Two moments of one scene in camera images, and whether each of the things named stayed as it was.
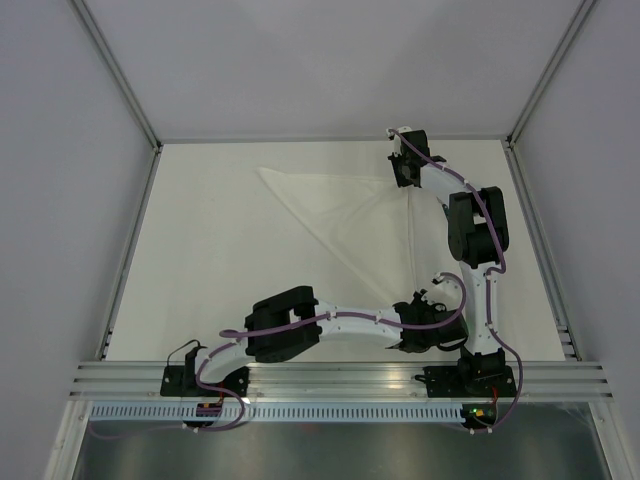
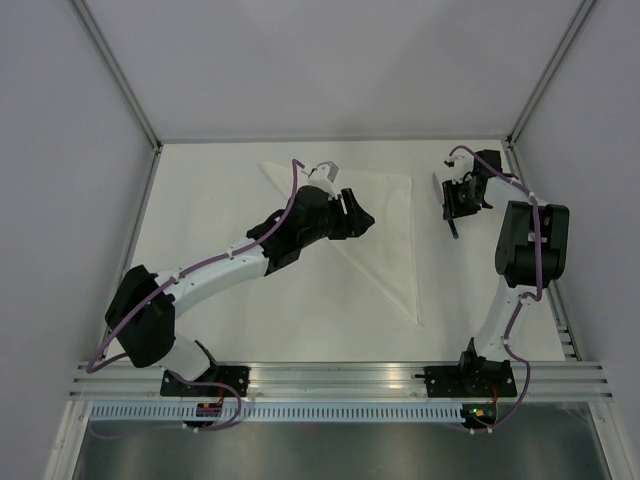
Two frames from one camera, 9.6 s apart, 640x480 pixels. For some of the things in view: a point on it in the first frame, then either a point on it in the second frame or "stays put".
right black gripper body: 398,162 → 459,199
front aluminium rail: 141,381 stays put
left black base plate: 173,384 stays put
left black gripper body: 424,307 → 335,224
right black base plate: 468,381 stays put
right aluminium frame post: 581,15 stays put
